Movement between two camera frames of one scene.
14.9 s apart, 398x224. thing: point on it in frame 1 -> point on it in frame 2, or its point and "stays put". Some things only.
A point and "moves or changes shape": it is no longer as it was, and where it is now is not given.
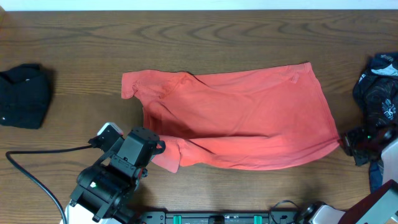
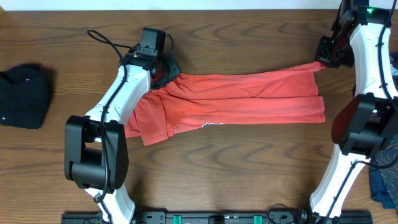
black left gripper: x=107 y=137 -> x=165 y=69
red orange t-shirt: x=234 y=119 moves or changes shape
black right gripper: x=347 y=144 -> x=322 y=56
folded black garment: x=24 y=96 stays put
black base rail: x=280 y=217 stays put
